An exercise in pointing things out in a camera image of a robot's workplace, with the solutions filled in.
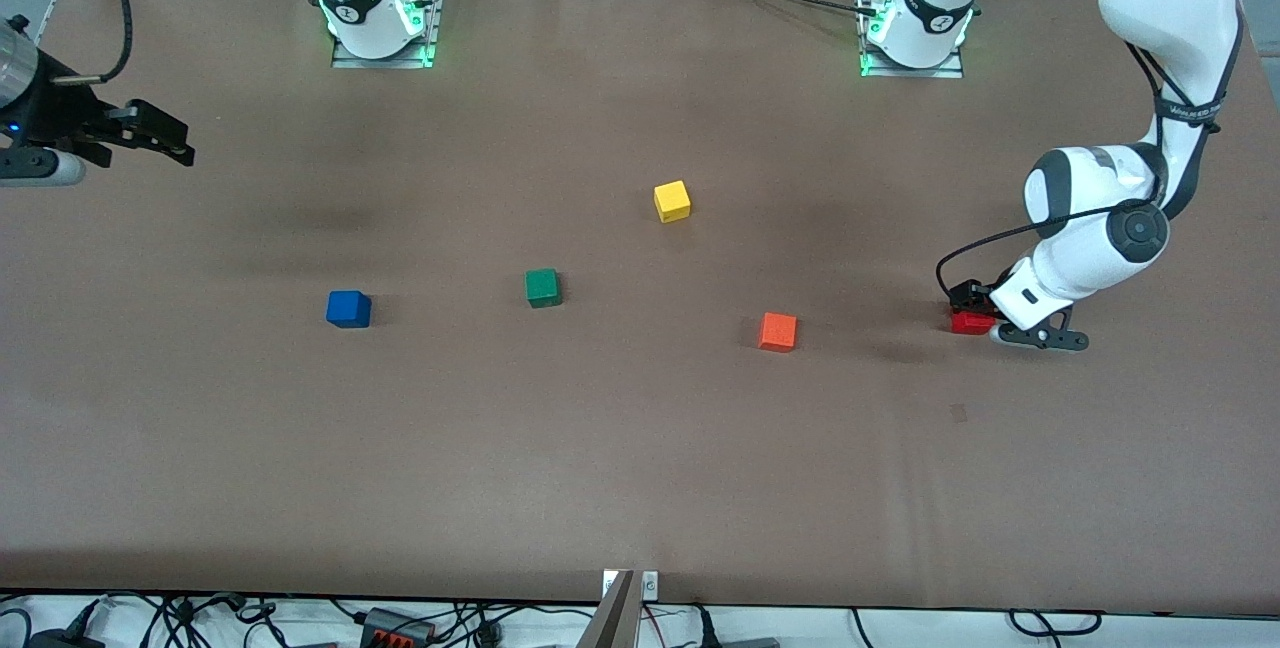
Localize yellow cube block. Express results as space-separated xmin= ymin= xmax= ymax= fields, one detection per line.
xmin=654 ymin=180 xmax=692 ymax=224

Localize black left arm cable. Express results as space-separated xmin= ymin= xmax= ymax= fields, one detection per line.
xmin=937 ymin=198 xmax=1166 ymax=301

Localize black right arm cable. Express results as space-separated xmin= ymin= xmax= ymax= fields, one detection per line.
xmin=50 ymin=0 xmax=135 ymax=87

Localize black left arm strap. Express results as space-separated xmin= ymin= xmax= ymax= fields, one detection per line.
xmin=1155 ymin=96 xmax=1227 ymax=133

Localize grey camera mount pole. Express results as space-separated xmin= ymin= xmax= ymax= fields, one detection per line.
xmin=577 ymin=570 xmax=637 ymax=648

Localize blue cube block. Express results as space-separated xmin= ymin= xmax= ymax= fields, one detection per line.
xmin=326 ymin=290 xmax=373 ymax=329

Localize small white metal bracket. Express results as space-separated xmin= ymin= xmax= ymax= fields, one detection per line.
xmin=602 ymin=570 xmax=660 ymax=600

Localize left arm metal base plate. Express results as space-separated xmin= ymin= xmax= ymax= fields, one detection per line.
xmin=858 ymin=0 xmax=966 ymax=79

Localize black power strip red switches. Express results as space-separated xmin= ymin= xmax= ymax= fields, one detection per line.
xmin=360 ymin=607 xmax=437 ymax=648

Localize orange cube block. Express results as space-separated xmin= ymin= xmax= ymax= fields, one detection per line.
xmin=758 ymin=312 xmax=799 ymax=354

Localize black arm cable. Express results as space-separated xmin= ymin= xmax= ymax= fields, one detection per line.
xmin=937 ymin=198 xmax=1166 ymax=301
xmin=50 ymin=0 xmax=135 ymax=87

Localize black looped cable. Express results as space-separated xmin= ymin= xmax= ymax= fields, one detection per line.
xmin=1008 ymin=609 xmax=1103 ymax=638

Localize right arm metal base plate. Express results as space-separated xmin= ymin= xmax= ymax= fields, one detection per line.
xmin=332 ymin=0 xmax=443 ymax=69

